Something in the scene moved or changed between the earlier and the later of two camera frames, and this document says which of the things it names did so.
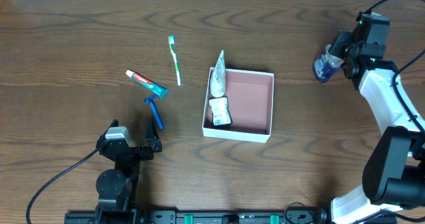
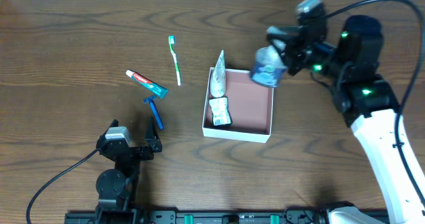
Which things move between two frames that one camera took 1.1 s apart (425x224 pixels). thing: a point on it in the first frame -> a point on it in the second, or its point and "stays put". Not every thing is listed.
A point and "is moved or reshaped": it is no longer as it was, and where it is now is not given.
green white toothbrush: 171,40 stays put
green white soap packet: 220,111 stays put
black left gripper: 133,152 stays put
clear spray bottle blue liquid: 325,66 is moved or reshaped
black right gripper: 346,64 -> 293,56
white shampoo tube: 218,80 stays put
